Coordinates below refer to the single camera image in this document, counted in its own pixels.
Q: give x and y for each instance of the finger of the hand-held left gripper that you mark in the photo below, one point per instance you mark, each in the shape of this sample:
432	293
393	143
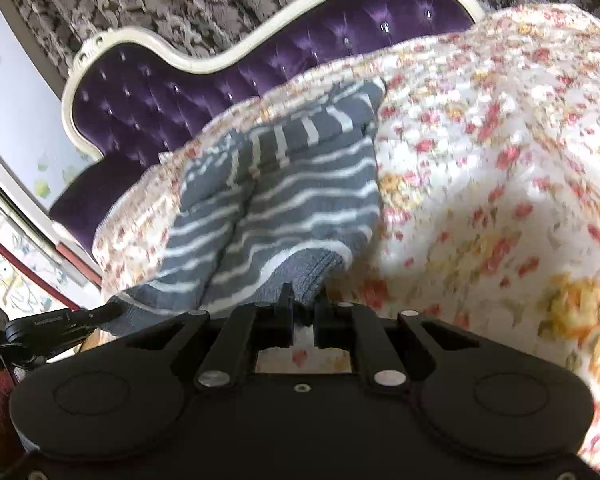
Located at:
100	314

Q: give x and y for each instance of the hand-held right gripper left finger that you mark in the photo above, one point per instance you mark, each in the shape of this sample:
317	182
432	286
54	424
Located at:
291	327

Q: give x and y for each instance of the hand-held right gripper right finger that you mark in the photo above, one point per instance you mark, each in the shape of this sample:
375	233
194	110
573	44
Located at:
318	327

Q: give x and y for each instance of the grey white striped sweater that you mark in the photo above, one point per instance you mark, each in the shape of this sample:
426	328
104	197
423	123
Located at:
290	195

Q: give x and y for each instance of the person's left forearm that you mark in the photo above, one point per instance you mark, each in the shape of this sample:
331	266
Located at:
2	415

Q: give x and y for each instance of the patterned white panel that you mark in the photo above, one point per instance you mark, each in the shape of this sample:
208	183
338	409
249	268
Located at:
15	270

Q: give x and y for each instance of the floral blanket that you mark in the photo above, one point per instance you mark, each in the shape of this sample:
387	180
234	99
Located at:
480	185

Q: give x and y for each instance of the purple tufted headboard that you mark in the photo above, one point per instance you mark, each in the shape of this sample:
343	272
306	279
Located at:
145	95

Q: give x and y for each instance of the brown damask curtain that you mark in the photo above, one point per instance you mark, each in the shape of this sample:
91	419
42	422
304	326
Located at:
130	0

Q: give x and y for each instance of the green wall stickers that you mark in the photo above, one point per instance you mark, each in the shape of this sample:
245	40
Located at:
42	187

